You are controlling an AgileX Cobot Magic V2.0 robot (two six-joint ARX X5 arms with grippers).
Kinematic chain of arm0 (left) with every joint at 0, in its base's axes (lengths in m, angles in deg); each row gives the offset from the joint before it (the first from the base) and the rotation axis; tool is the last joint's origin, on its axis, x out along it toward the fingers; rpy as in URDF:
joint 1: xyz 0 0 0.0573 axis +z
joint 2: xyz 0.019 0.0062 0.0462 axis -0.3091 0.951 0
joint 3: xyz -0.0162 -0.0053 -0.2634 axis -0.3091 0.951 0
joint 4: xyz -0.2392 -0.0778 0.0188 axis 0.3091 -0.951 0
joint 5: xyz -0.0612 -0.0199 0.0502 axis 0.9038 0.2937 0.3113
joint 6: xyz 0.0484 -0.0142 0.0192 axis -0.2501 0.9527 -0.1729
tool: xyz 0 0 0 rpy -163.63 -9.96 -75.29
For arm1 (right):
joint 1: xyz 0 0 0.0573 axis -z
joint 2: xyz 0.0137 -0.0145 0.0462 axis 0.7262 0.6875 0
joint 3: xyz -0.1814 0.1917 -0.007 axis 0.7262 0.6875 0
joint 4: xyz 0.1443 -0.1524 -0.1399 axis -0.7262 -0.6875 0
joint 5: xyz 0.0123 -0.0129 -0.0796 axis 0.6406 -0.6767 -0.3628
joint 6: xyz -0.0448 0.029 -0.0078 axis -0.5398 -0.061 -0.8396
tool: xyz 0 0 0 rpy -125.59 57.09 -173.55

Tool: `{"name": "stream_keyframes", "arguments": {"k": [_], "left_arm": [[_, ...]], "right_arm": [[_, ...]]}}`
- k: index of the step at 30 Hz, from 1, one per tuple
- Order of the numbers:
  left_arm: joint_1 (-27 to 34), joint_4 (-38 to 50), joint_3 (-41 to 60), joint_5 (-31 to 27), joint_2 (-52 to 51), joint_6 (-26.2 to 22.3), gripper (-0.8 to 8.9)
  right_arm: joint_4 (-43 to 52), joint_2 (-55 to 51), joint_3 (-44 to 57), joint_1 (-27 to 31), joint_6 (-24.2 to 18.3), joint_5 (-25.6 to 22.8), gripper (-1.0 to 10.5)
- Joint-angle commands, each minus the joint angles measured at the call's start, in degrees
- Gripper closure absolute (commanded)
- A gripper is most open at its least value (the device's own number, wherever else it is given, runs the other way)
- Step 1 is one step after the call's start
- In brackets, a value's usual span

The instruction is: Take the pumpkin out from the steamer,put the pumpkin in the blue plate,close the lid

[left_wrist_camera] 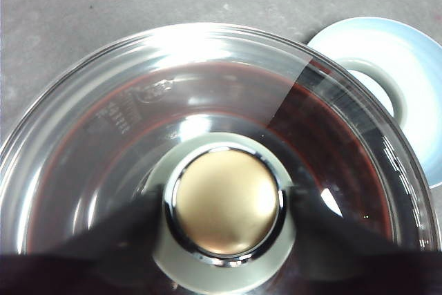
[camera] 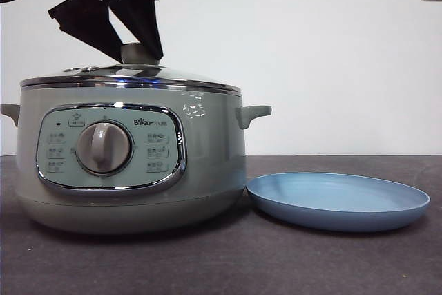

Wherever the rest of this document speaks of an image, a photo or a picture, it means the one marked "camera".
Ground glass lid with green knob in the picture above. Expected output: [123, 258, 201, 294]
[19, 42, 240, 95]

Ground blue round plate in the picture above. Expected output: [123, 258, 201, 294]
[245, 172, 432, 233]

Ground pale green electric steamer pot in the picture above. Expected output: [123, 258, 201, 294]
[0, 82, 273, 235]

